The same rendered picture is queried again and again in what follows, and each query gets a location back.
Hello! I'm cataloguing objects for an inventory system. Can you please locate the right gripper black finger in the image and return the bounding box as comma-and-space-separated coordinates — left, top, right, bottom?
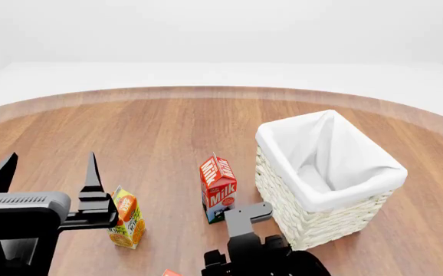
263, 235, 294, 253
202, 248, 231, 271

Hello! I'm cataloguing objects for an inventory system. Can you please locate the white wicker basket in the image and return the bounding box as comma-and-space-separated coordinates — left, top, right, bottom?
254, 145, 395, 251

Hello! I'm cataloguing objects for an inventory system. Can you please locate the white-lined wicker basket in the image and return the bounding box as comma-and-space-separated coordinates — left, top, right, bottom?
254, 109, 409, 214

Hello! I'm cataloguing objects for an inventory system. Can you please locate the orange juice carton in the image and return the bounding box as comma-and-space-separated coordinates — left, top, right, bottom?
106, 184, 146, 251

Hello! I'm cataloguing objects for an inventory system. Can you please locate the red white milk carton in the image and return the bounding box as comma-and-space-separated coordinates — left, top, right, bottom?
199, 152, 238, 225

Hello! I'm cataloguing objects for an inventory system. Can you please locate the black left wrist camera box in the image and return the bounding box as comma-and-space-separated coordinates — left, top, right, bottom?
0, 191, 72, 228

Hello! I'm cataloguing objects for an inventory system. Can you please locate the black right wrist camera bracket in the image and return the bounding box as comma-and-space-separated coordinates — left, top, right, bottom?
223, 201, 274, 246

